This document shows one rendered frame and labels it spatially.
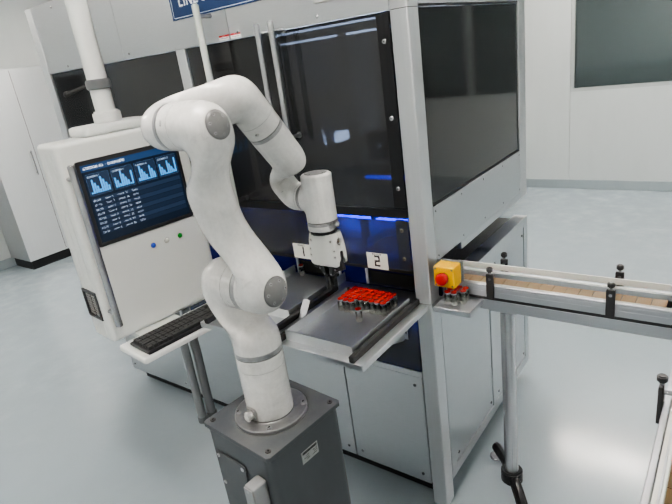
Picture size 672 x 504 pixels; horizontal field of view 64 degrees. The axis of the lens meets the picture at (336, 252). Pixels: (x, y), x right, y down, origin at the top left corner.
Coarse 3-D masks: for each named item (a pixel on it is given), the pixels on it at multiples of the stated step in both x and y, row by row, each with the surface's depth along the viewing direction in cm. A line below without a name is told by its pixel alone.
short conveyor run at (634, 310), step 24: (480, 264) 185; (504, 264) 183; (480, 288) 178; (504, 288) 173; (528, 288) 170; (552, 288) 168; (576, 288) 166; (600, 288) 157; (624, 288) 154; (648, 288) 156; (528, 312) 171; (552, 312) 166; (576, 312) 162; (600, 312) 157; (624, 312) 153; (648, 312) 149; (648, 336) 152
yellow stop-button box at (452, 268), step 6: (444, 258) 177; (438, 264) 173; (444, 264) 172; (450, 264) 171; (456, 264) 171; (462, 264) 173; (438, 270) 171; (444, 270) 170; (450, 270) 169; (456, 270) 170; (462, 270) 174; (450, 276) 170; (456, 276) 170; (462, 276) 174; (450, 282) 170; (456, 282) 171
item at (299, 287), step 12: (288, 276) 220; (300, 276) 218; (312, 276) 216; (288, 288) 208; (300, 288) 207; (312, 288) 205; (324, 288) 198; (288, 300) 198; (300, 300) 196; (276, 312) 186; (288, 312) 183
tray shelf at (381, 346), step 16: (368, 288) 199; (384, 288) 197; (320, 304) 192; (416, 320) 174; (384, 336) 164; (400, 336) 167; (304, 352) 163; (320, 352) 161; (368, 352) 157; (352, 368) 153
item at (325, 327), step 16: (336, 304) 189; (400, 304) 175; (304, 320) 176; (320, 320) 180; (336, 320) 178; (352, 320) 176; (368, 320) 175; (384, 320) 167; (288, 336) 170; (304, 336) 165; (320, 336) 169; (336, 336) 168; (352, 336) 167; (368, 336) 161; (336, 352) 159; (352, 352) 155
